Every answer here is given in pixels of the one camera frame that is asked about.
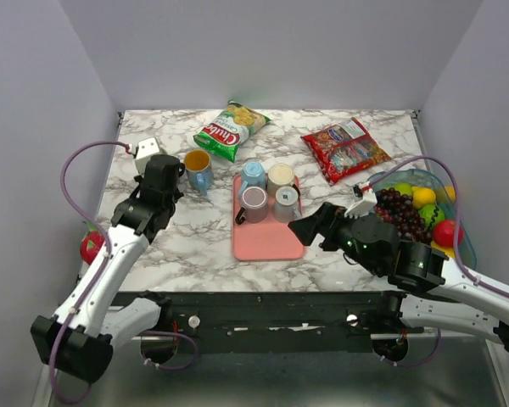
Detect purple cable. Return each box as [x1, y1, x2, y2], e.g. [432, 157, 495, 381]
[362, 155, 509, 304]
[48, 141, 139, 404]

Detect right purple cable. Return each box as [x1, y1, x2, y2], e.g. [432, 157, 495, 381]
[362, 155, 509, 304]

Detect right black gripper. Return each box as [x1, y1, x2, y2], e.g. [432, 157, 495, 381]
[288, 200, 381, 275]

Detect yellow banana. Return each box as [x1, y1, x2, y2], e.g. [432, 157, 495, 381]
[431, 241, 456, 258]

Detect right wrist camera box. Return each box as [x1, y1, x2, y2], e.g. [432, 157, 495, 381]
[344, 182, 378, 219]

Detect pink tray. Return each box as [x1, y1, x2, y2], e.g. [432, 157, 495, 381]
[232, 174, 305, 261]

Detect blue glazed mug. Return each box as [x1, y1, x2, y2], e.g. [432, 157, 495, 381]
[183, 149, 214, 196]

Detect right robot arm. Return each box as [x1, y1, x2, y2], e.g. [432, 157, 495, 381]
[288, 203, 509, 353]

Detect purple mug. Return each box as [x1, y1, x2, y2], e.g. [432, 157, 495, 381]
[234, 187, 268, 225]

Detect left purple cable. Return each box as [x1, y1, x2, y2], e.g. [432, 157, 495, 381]
[48, 141, 139, 404]

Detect yellow lemon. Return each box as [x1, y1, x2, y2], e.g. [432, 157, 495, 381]
[411, 187, 436, 209]

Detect green chips bag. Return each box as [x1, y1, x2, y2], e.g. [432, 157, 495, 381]
[193, 101, 271, 163]

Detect light blue mug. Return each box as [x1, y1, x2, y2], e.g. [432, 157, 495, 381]
[238, 161, 266, 198]

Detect blue plastic fruit basket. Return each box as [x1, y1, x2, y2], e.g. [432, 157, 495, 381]
[369, 169, 477, 268]

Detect green pear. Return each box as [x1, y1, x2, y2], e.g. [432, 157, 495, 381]
[393, 182, 413, 197]

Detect red snack bag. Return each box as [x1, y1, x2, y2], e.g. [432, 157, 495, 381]
[301, 117, 391, 185]

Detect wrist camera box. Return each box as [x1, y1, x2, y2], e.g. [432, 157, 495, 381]
[134, 137, 163, 175]
[344, 182, 378, 219]

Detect red dragon fruit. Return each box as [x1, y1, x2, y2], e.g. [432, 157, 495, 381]
[80, 220, 105, 265]

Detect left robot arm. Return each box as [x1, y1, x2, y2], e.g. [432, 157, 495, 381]
[31, 154, 185, 384]

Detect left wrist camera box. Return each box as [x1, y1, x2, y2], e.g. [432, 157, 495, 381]
[134, 137, 163, 175]

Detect grey mug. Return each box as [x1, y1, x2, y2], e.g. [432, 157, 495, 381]
[272, 186, 301, 223]

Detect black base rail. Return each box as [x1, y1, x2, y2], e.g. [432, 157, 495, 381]
[113, 292, 407, 354]

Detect red apple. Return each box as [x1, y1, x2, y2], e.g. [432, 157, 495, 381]
[432, 219, 456, 248]

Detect cream mug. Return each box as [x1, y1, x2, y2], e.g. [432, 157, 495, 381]
[266, 163, 295, 197]

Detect yellow fruit outside basket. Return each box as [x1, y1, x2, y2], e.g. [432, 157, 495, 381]
[444, 185, 456, 203]

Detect purple grapes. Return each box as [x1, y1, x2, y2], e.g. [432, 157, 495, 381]
[375, 187, 432, 244]

